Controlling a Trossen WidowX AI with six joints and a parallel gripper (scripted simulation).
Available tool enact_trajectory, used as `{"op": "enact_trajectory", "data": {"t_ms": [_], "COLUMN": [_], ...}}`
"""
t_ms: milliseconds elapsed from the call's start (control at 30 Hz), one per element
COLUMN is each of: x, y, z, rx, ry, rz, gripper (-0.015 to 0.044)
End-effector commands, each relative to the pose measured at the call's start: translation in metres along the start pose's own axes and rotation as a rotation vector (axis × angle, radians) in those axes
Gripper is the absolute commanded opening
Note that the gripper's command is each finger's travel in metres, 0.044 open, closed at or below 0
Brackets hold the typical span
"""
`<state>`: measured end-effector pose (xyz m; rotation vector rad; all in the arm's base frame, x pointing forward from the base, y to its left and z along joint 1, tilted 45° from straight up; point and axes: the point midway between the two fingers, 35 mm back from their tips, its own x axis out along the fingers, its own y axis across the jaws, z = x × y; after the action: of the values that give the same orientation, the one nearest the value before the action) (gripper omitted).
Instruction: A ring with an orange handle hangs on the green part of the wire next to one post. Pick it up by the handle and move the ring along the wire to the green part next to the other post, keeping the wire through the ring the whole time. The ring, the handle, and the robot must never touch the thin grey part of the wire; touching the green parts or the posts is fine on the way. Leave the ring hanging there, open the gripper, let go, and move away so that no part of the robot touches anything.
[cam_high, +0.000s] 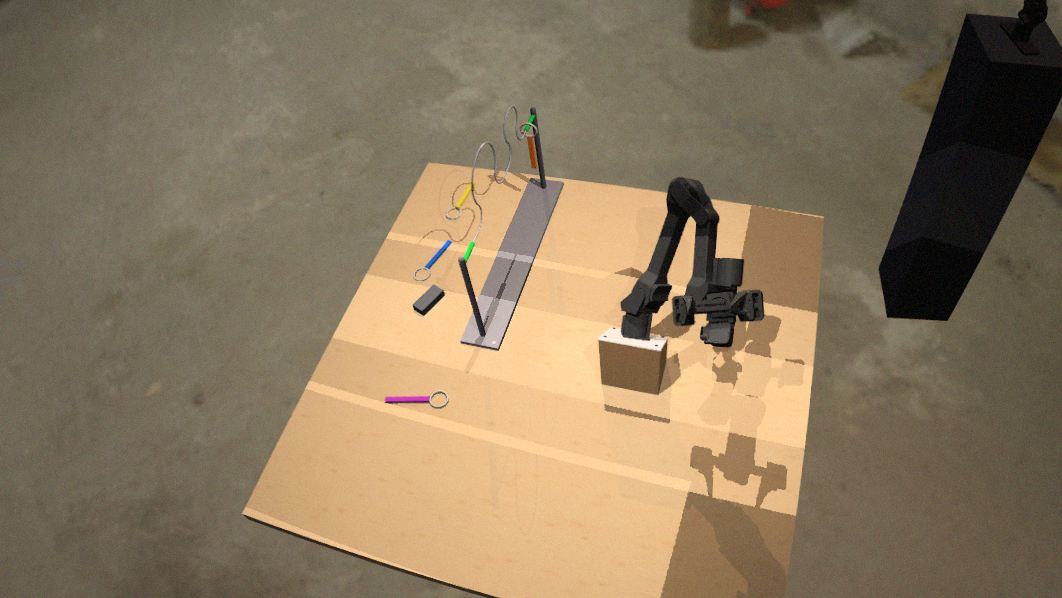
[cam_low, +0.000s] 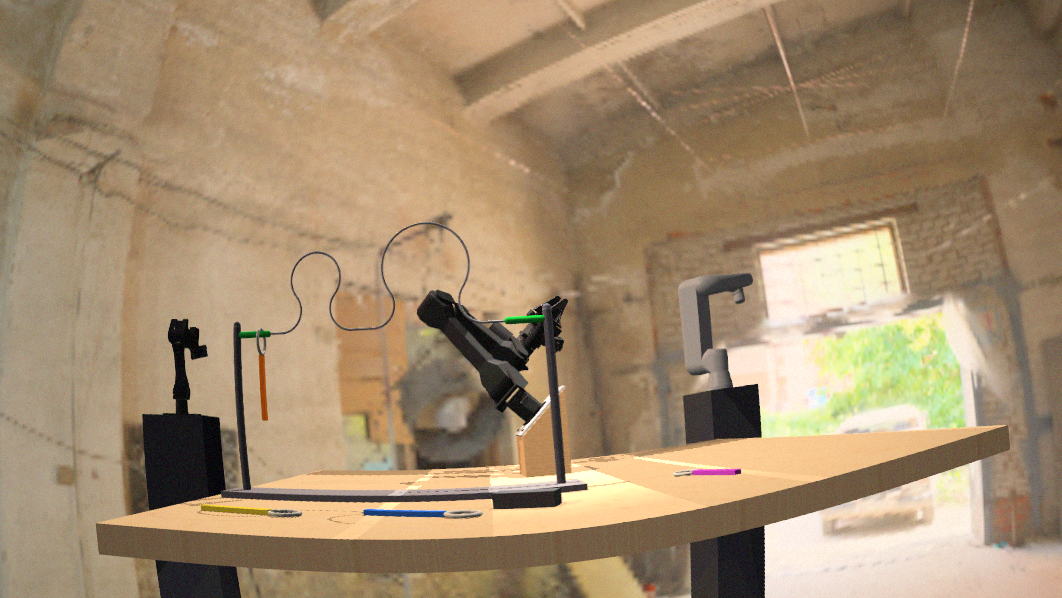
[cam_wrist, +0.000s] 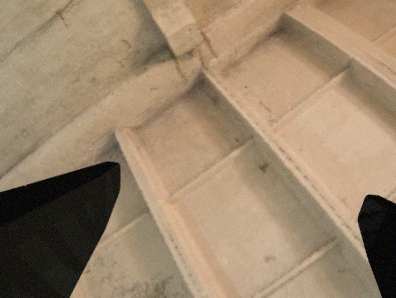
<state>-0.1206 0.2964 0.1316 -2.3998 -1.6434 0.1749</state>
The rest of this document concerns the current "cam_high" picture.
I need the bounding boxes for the blue handle with grey metal loop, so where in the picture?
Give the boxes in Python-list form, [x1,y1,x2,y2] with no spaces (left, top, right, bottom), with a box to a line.
[413,240,452,281]

